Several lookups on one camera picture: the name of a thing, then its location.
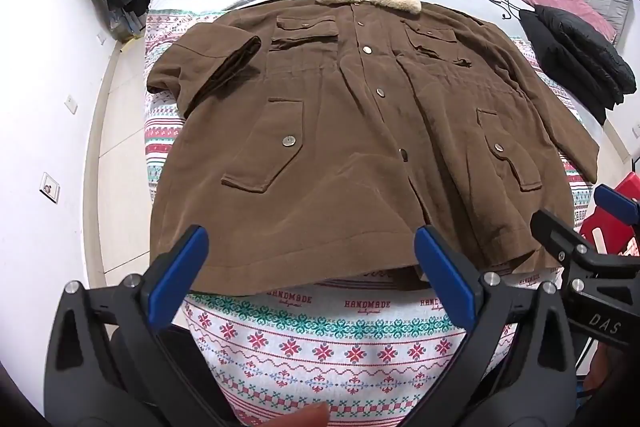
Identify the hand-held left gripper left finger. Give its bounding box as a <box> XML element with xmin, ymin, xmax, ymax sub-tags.
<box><xmin>44</xmin><ymin>224</ymin><xmax>210</xmax><ymax>427</ymax></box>

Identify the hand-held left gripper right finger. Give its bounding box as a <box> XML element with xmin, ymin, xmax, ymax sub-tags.
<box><xmin>414</xmin><ymin>224</ymin><xmax>577</xmax><ymax>427</ymax></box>

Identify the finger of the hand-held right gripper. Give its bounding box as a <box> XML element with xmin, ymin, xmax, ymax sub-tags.
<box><xmin>594</xmin><ymin>184</ymin><xmax>640</xmax><ymax>253</ymax></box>
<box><xmin>531</xmin><ymin>208</ymin><xmax>608</xmax><ymax>280</ymax></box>

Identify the brown jacket with fur collar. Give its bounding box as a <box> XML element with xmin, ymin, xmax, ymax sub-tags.
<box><xmin>145</xmin><ymin>0</ymin><xmax>601</xmax><ymax>295</ymax></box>

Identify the person's right hand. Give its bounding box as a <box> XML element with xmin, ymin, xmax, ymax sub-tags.
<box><xmin>586</xmin><ymin>347</ymin><xmax>613</xmax><ymax>408</ymax></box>

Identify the person's left hand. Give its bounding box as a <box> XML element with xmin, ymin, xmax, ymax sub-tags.
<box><xmin>280</xmin><ymin>402</ymin><xmax>331</xmax><ymax>427</ymax></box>

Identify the red plastic stool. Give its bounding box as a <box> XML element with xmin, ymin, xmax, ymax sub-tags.
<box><xmin>580</xmin><ymin>171</ymin><xmax>640</xmax><ymax>258</ymax></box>

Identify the patterned knit-print blanket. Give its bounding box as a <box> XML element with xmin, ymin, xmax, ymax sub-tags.
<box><xmin>142</xmin><ymin>7</ymin><xmax>601</xmax><ymax>427</ymax></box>

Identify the black puffer jacket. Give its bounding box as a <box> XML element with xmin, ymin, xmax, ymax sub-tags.
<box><xmin>517</xmin><ymin>4</ymin><xmax>638</xmax><ymax>125</ymax></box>

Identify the pale blue bag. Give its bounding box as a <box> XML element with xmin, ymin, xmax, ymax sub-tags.
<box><xmin>107</xmin><ymin>7</ymin><xmax>142</xmax><ymax>40</ymax></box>

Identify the white wall switch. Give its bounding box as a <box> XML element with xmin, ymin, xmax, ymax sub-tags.
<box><xmin>40</xmin><ymin>172</ymin><xmax>62</xmax><ymax>204</ymax></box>

